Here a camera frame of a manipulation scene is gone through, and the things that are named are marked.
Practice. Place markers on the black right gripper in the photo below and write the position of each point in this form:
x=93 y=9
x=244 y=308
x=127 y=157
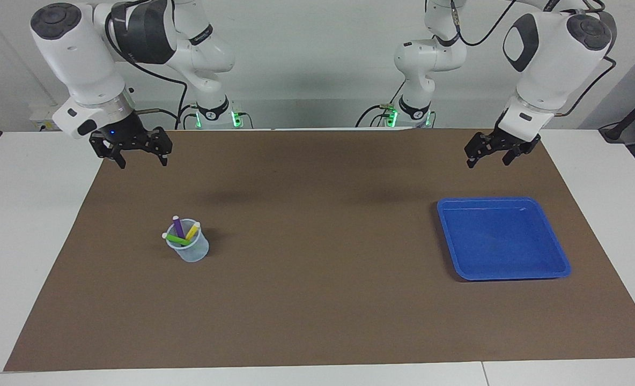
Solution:
x=127 y=134

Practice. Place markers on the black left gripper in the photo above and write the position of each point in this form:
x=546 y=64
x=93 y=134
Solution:
x=510 y=143

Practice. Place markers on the purple marker pen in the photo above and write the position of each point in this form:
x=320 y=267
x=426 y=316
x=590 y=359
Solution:
x=178 y=226

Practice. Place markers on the green marker pen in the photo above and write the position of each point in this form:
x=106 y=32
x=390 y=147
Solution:
x=177 y=239

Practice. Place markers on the yellow marker pen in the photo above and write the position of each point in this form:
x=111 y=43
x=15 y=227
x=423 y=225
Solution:
x=192 y=231

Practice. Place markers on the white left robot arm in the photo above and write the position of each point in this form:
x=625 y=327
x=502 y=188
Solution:
x=553 y=64

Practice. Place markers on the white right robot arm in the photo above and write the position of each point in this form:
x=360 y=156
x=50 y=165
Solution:
x=81 y=53

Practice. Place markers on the blue plastic tray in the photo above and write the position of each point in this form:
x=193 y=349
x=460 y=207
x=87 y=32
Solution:
x=502 y=241

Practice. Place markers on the clear plastic cup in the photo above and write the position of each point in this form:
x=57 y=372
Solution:
x=194 y=253

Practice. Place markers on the black stand with pole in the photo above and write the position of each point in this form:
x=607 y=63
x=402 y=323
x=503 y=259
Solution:
x=626 y=126

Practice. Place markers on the brown table mat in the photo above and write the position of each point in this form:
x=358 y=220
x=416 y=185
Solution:
x=317 y=300

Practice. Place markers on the white wall socket box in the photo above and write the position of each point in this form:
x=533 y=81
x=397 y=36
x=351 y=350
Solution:
x=44 y=119

